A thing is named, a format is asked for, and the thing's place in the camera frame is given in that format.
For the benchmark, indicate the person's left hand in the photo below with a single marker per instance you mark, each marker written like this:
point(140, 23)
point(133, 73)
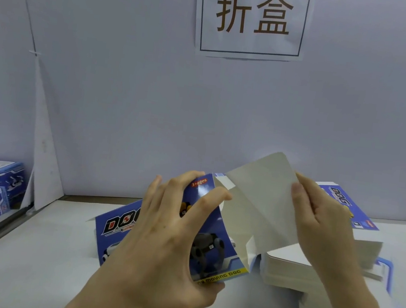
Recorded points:
point(151, 261)

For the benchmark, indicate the blue dog-print cardboard box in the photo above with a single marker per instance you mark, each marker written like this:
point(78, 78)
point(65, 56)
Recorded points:
point(266, 186)

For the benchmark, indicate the person's right hand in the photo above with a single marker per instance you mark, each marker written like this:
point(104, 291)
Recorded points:
point(327, 232)

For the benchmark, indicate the white paper wall sign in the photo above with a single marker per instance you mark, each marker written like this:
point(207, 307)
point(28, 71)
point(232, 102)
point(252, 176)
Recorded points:
point(247, 46)

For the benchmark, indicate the stack of boxes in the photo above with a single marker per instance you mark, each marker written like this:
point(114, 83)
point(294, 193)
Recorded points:
point(285, 267)

